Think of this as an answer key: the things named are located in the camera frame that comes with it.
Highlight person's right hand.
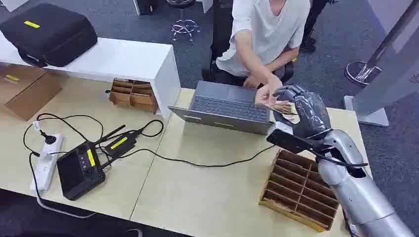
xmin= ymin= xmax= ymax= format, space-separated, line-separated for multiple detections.
xmin=254 ymin=77 xmax=283 ymax=105

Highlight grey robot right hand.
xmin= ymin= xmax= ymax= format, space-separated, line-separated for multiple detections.
xmin=272 ymin=85 xmax=332 ymax=140

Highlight person's left hand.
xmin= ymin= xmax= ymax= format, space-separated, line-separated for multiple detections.
xmin=243 ymin=75 xmax=263 ymax=89

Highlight grey laptop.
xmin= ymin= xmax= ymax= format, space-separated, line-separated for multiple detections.
xmin=168 ymin=80 xmax=275 ymax=135

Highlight person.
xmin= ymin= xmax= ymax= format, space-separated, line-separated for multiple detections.
xmin=209 ymin=0 xmax=312 ymax=106

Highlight black office chair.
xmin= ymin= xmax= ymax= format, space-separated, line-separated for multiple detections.
xmin=201 ymin=0 xmax=295 ymax=85

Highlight chrome pole stand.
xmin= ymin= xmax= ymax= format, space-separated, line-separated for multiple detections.
xmin=344 ymin=0 xmax=419 ymax=87

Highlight large slotted wooden card box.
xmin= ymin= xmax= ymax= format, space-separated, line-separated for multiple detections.
xmin=258 ymin=150 xmax=340 ymax=233

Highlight grey kiosk pillar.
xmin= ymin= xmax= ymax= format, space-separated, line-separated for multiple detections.
xmin=343 ymin=31 xmax=419 ymax=127

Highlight standing person's black legs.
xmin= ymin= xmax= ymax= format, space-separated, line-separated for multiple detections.
xmin=299 ymin=0 xmax=338 ymax=53

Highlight chrome stool base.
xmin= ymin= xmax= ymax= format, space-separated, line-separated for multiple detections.
xmin=166 ymin=0 xmax=201 ymax=42

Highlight small wooden compartment box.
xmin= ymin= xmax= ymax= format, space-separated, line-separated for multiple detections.
xmin=108 ymin=78 xmax=159 ymax=115

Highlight black box on floor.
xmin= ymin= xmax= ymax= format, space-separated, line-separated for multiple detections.
xmin=135 ymin=0 xmax=160 ymax=15

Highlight white desk shelf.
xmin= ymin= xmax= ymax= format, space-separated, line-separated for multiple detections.
xmin=0 ymin=31 xmax=181 ymax=120

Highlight black adapter box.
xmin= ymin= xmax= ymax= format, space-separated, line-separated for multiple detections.
xmin=104 ymin=131 xmax=140 ymax=158

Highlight yellow label on adapter box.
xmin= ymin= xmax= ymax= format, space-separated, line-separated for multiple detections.
xmin=110 ymin=136 xmax=128 ymax=150

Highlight black antenna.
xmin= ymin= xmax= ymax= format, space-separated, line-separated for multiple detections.
xmin=95 ymin=124 xmax=126 ymax=145

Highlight black screen device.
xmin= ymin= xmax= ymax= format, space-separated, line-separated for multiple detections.
xmin=56 ymin=141 xmax=106 ymax=201

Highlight black carry case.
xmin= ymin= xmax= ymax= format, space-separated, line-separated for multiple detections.
xmin=0 ymin=3 xmax=98 ymax=68

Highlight black power plug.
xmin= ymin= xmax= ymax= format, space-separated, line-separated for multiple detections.
xmin=39 ymin=130 xmax=57 ymax=145

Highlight white power strip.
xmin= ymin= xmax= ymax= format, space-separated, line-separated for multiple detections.
xmin=30 ymin=133 xmax=64 ymax=194

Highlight brown cardboard box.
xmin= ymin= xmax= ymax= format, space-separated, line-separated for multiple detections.
xmin=0 ymin=64 xmax=63 ymax=121

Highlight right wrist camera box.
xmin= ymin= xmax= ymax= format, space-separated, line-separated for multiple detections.
xmin=266 ymin=121 xmax=317 ymax=155

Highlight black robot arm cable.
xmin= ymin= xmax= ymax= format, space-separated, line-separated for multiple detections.
xmin=307 ymin=149 xmax=369 ymax=168

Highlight long black laptop cable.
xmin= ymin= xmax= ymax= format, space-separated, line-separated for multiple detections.
xmin=118 ymin=145 xmax=276 ymax=168

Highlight short black adapter cable loop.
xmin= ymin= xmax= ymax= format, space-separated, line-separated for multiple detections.
xmin=139 ymin=119 xmax=165 ymax=138

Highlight black looped plug cable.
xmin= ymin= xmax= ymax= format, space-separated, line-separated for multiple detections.
xmin=23 ymin=113 xmax=104 ymax=155

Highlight white power strip cord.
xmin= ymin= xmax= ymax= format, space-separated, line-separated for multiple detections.
xmin=35 ymin=190 xmax=97 ymax=219

